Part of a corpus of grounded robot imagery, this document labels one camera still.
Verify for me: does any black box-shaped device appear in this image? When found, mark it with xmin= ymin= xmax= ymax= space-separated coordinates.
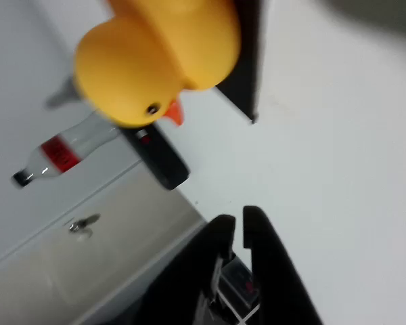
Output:
xmin=121 ymin=123 xmax=191 ymax=191

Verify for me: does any black square pad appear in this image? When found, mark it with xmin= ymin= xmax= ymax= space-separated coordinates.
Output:
xmin=215 ymin=0 xmax=269 ymax=125

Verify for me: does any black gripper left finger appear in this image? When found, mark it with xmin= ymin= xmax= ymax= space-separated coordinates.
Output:
xmin=135 ymin=214 xmax=237 ymax=325

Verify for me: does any yellow rubber duck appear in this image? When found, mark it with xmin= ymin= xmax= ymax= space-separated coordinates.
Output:
xmin=72 ymin=0 xmax=243 ymax=129

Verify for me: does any white drawer cabinet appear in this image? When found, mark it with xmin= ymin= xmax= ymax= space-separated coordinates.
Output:
xmin=0 ymin=101 xmax=209 ymax=325

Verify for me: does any clear cola bottle red label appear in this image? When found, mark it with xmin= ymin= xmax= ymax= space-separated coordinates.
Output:
xmin=12 ymin=111 xmax=122 ymax=187

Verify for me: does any metal key in lock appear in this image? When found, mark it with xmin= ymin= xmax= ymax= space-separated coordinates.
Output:
xmin=67 ymin=213 xmax=102 ymax=238

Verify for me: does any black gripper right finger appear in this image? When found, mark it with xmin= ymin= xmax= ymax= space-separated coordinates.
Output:
xmin=242 ymin=205 xmax=324 ymax=325

